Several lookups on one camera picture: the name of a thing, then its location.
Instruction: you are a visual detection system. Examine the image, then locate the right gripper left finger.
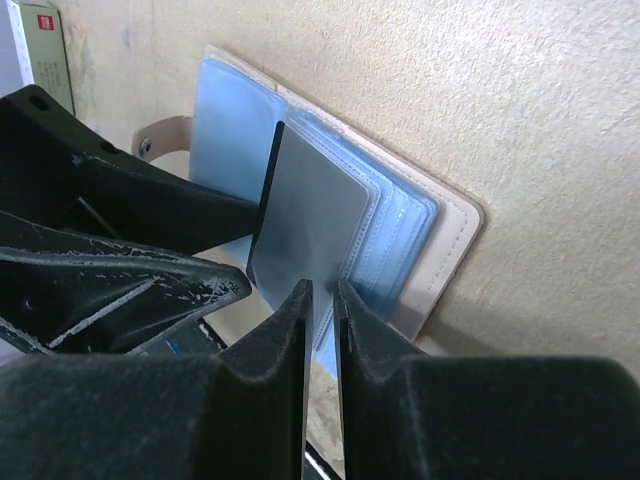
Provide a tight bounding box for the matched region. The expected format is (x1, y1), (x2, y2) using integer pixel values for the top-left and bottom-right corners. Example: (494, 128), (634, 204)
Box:
(1, 280), (313, 479)

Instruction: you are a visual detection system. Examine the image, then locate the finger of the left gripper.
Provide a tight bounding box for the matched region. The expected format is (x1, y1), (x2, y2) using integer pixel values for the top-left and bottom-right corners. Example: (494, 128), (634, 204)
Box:
(1, 85), (259, 253)
(1, 213), (250, 354)

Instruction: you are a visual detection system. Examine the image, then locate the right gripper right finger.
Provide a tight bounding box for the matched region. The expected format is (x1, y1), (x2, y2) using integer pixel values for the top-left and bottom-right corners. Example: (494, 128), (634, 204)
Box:
(334, 281), (639, 479)

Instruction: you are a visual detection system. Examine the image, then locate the dark grey credit card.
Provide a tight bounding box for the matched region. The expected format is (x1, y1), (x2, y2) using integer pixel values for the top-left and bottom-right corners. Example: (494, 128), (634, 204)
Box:
(248, 122), (369, 318)

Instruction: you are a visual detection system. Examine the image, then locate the white green paper box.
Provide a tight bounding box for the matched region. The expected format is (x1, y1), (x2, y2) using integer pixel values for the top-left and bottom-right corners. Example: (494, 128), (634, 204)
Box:
(6, 1), (75, 115)

